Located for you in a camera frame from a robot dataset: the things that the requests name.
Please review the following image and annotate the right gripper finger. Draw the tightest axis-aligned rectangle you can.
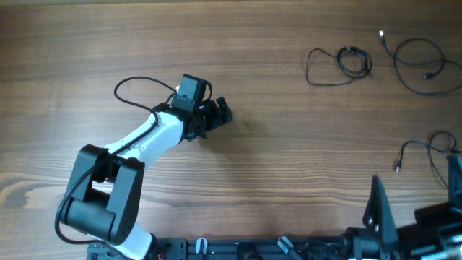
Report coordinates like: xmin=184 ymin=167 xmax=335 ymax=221
xmin=362 ymin=175 xmax=398 ymax=249
xmin=447 ymin=155 xmax=461 ymax=208

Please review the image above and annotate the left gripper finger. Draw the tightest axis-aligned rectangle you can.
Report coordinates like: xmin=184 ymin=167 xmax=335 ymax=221
xmin=216 ymin=97 xmax=232 ymax=123
xmin=207 ymin=100 xmax=224 ymax=131

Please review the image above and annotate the black USB cable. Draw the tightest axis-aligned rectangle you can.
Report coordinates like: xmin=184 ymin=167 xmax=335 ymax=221
xmin=378 ymin=30 xmax=462 ymax=97
xmin=305 ymin=45 xmax=374 ymax=87
xmin=395 ymin=130 xmax=462 ymax=191

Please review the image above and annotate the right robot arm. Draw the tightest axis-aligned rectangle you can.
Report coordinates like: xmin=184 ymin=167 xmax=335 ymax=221
xmin=340 ymin=155 xmax=461 ymax=259

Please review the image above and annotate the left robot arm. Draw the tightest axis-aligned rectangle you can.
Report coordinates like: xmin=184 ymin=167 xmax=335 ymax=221
xmin=54 ymin=74 xmax=232 ymax=259

